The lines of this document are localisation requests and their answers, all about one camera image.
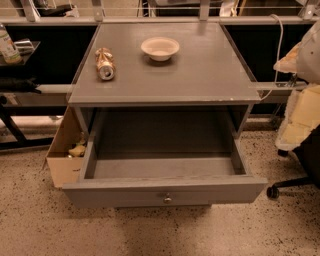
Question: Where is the round metal drawer knob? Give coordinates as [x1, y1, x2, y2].
[163, 193, 172, 204]

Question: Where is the black side table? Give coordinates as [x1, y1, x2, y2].
[0, 41, 53, 151]

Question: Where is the white paper bowl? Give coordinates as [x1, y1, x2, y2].
[141, 37, 180, 62]

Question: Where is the white hanging cable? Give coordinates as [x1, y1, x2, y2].
[260, 13, 285, 102]

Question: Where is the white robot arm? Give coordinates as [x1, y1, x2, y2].
[274, 21, 320, 151]

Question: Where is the green label plastic bottle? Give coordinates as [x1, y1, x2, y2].
[0, 23, 22, 64]

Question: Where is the black office chair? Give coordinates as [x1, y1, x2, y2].
[266, 126, 320, 200]

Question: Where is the shiny foil packet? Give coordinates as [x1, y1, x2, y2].
[14, 39, 34, 55]

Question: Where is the crushed golden drink can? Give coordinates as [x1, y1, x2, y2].
[95, 48, 116, 81]

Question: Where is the yellow item in box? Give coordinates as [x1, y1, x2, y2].
[68, 145, 86, 157]

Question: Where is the open cardboard box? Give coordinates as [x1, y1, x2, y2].
[46, 107, 86, 188]

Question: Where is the grey top drawer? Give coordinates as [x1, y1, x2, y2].
[61, 109, 269, 210]

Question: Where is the grey drawer cabinet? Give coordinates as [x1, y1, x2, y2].
[69, 23, 259, 137]

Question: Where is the metal rail frame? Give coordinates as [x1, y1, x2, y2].
[0, 0, 320, 25]

